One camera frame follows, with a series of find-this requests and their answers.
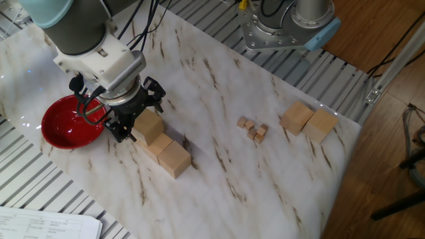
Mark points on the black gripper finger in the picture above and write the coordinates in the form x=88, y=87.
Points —
x=118, y=131
x=156, y=89

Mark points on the black stand legs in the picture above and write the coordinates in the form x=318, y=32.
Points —
x=398, y=206

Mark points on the white printed paper stack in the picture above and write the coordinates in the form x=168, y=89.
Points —
x=43, y=224

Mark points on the red glossy bowl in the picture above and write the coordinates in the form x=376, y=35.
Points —
x=64, y=126

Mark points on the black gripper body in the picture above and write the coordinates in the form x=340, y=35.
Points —
x=131, y=106

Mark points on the yellow plastic piece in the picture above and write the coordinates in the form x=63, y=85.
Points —
x=243, y=4

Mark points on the large wooden cube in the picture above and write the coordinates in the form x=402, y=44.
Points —
x=147, y=126
x=159, y=146
x=174, y=159
x=320, y=126
x=295, y=117

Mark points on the white marble pattern board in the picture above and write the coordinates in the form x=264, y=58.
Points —
x=199, y=199

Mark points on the small wooden cube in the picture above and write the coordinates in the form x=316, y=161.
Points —
x=252, y=133
x=262, y=130
x=259, y=138
x=241, y=122
x=249, y=125

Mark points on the white wrist mount housing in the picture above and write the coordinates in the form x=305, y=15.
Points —
x=113, y=64

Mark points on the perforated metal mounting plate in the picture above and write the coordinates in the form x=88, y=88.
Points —
x=13, y=13

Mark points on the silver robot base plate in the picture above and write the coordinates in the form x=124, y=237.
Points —
x=252, y=33

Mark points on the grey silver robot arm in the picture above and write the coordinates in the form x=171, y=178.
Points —
x=73, y=26

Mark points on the aluminium frame rail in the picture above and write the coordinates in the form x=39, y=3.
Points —
x=395, y=66

